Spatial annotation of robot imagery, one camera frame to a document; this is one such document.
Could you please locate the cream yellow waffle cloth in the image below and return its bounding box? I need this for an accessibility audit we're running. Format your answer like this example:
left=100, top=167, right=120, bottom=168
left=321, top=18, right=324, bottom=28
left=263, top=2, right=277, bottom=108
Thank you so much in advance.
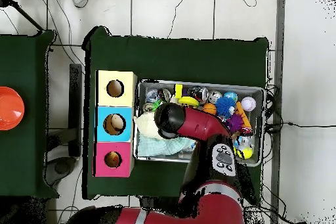
left=133, top=113, right=161, bottom=140

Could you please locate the mint green waffle cloth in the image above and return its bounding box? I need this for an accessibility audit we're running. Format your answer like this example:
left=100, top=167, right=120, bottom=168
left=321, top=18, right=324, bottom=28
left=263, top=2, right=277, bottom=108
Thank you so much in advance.
left=137, top=134, right=196, bottom=158

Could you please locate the blue fuzzy ball with eyes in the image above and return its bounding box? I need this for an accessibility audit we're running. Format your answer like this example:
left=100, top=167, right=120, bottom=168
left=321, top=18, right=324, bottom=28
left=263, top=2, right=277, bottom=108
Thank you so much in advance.
left=215, top=96, right=237, bottom=119

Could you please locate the purple spiky ball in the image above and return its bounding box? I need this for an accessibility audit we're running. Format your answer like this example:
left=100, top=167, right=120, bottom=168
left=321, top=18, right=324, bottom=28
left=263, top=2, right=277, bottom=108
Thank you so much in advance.
left=225, top=113, right=245, bottom=135

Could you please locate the yellow plush duck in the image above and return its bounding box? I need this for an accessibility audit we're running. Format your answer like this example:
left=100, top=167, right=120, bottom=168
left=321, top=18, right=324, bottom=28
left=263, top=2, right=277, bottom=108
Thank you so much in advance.
left=106, top=152, right=121, bottom=168

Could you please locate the wooden box with three holes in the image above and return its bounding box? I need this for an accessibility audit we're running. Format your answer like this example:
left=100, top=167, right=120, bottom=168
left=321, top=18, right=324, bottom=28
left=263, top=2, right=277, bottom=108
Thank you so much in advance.
left=94, top=70, right=138, bottom=178

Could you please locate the yellow plastic block toy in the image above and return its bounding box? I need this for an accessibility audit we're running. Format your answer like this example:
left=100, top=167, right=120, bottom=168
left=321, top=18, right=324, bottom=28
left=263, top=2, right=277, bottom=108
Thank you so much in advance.
left=174, top=83, right=200, bottom=108

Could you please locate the small orange basketball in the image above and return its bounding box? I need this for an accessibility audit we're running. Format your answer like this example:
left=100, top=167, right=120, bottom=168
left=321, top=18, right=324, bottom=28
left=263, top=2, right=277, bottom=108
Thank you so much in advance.
left=203, top=102, right=218, bottom=116

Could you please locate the dark green table cloth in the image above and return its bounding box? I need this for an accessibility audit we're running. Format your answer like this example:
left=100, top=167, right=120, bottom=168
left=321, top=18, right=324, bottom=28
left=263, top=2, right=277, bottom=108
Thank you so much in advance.
left=0, top=29, right=56, bottom=198
left=83, top=26, right=271, bottom=200

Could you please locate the orange plastic block toy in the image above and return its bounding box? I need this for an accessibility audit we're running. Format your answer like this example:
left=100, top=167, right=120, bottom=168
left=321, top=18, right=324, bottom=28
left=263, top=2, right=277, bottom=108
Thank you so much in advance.
left=235, top=101, right=253, bottom=129

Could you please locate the white baseball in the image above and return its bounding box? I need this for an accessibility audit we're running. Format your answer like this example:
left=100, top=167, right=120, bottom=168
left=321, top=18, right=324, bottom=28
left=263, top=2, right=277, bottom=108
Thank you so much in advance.
left=241, top=96, right=258, bottom=112

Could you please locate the yellow ball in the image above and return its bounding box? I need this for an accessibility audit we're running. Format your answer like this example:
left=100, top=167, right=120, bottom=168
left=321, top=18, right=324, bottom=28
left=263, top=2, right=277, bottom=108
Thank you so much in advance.
left=237, top=147, right=254, bottom=160

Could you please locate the orange plate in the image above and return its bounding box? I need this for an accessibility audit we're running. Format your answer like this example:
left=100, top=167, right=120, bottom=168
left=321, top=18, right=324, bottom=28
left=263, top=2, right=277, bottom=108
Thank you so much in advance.
left=0, top=86, right=26, bottom=131

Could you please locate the shallow wire mesh bin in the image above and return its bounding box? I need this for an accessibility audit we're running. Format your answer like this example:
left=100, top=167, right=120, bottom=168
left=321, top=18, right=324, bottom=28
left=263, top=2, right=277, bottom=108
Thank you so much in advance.
left=135, top=79, right=265, bottom=167

